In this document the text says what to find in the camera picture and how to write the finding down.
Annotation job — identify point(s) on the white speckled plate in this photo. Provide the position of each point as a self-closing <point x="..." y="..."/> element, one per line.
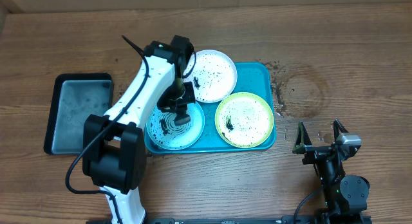
<point x="213" y="75"/>

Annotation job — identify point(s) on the light blue plate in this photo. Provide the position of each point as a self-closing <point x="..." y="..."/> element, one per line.
<point x="163" y="133"/>

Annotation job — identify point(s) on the dark green sponge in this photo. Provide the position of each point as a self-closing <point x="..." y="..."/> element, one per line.
<point x="181" y="119"/>

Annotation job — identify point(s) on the black water tray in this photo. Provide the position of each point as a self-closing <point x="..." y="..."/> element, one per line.
<point x="75" y="97"/>

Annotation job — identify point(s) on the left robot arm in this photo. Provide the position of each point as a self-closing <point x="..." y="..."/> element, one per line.
<point x="114" y="154"/>

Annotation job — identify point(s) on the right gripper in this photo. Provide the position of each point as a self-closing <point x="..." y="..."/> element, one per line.
<point x="317" y="152"/>

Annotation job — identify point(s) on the yellow-green rimmed plate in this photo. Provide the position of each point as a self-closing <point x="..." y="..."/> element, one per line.
<point x="244" y="120"/>

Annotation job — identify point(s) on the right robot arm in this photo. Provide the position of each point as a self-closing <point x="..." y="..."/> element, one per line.
<point x="345" y="195"/>

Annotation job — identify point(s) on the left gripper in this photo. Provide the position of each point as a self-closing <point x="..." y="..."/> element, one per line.
<point x="163" y="104"/>

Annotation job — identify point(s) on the teal plastic tray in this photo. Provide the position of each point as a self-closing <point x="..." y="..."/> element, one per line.
<point x="254" y="78"/>

